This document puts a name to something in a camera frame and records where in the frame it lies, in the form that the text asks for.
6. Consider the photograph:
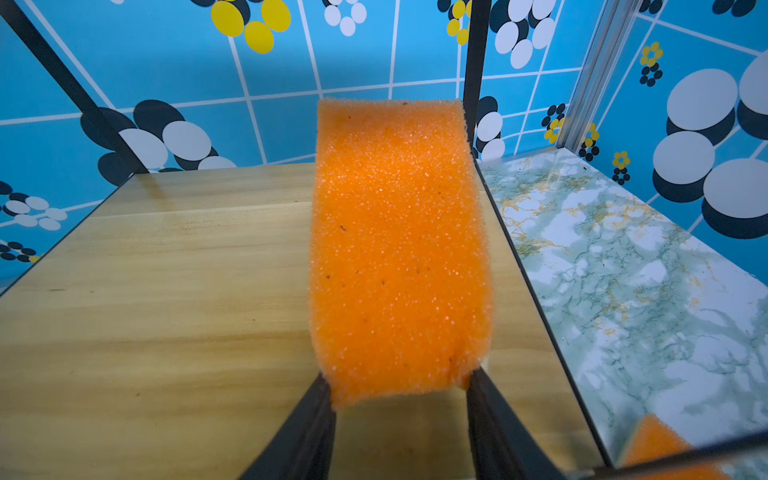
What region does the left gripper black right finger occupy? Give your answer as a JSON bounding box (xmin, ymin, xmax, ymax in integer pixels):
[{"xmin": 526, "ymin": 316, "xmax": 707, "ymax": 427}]
[{"xmin": 466, "ymin": 368, "xmax": 565, "ymax": 480}]

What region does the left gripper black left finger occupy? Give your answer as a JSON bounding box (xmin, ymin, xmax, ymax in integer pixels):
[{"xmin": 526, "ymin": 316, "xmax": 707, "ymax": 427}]
[{"xmin": 239, "ymin": 374, "xmax": 336, "ymax": 479}]

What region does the orange sponge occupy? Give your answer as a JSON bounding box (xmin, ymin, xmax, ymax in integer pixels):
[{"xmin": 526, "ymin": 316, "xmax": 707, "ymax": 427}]
[
  {"xmin": 309, "ymin": 98, "xmax": 493, "ymax": 410},
  {"xmin": 618, "ymin": 414, "xmax": 731, "ymax": 480}
]

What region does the orange sponge front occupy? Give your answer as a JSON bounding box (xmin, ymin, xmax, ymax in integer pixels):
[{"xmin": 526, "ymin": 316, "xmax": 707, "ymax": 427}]
[{"xmin": 309, "ymin": 98, "xmax": 493, "ymax": 410}]

